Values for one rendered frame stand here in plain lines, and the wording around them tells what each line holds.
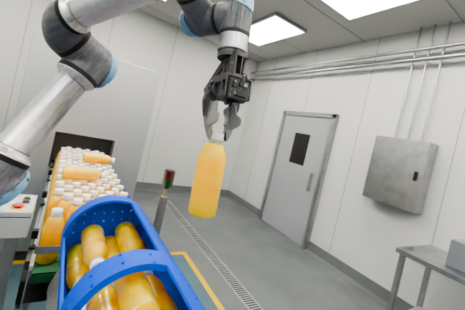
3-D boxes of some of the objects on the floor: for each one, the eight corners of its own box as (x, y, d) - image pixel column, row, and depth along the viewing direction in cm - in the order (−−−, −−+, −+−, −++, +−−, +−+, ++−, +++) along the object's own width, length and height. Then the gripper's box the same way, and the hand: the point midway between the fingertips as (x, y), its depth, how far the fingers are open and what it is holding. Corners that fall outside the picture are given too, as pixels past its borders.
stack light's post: (120, 379, 150) (162, 197, 149) (118, 373, 153) (160, 194, 152) (126, 376, 152) (168, 197, 151) (125, 371, 156) (166, 195, 154)
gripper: (222, 41, 56) (208, 138, 55) (263, 57, 62) (251, 144, 61) (205, 50, 63) (192, 136, 62) (242, 64, 69) (232, 142, 68)
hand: (216, 134), depth 64 cm, fingers closed on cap, 4 cm apart
